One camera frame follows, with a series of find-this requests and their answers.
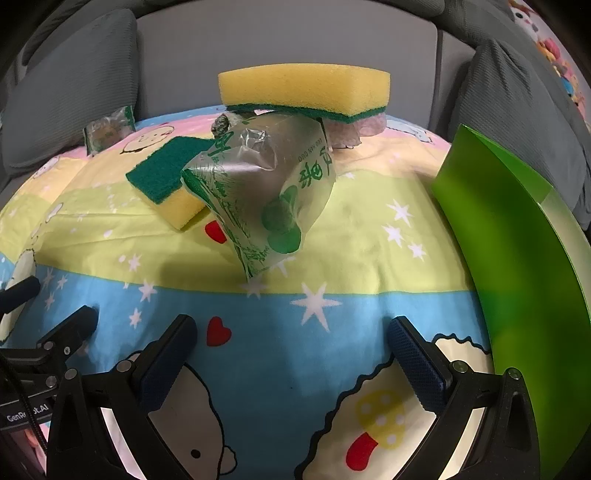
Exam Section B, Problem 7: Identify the green cardboard box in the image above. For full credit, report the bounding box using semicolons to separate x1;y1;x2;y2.
429;124;591;480

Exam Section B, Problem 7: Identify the row of plush toys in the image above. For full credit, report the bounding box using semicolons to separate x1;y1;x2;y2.
508;0;587;107

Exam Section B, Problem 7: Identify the purple mesh bath pouf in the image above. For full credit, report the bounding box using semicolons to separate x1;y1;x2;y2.
330;113;386;149

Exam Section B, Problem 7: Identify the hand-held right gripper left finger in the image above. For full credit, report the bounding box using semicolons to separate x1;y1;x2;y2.
46;314;199;480

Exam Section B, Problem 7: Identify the yellow sponge with green pad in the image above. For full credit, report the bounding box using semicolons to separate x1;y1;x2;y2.
126;137;218;232
218;65;391;124

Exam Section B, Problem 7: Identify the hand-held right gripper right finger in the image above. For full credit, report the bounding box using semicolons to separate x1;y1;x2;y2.
388;316;543;480

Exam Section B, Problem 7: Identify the printed cartoon blanket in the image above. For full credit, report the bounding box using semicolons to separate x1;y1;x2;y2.
0;108;550;480

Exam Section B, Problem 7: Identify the grey sofa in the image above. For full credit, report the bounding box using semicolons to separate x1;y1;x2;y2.
0;0;591;195

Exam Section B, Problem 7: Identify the grey sofa cushion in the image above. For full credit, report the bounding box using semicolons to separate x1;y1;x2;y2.
450;39;589;217
0;9;139;174

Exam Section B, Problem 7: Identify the clear plastic bag green print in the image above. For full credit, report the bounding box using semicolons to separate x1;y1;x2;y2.
181;113;340;283

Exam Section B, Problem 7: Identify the small plastic packet green print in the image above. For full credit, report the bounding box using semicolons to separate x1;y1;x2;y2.
83;105;136;155

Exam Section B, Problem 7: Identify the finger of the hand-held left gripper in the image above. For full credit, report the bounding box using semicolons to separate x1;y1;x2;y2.
0;276;41;317
36;305;100;365

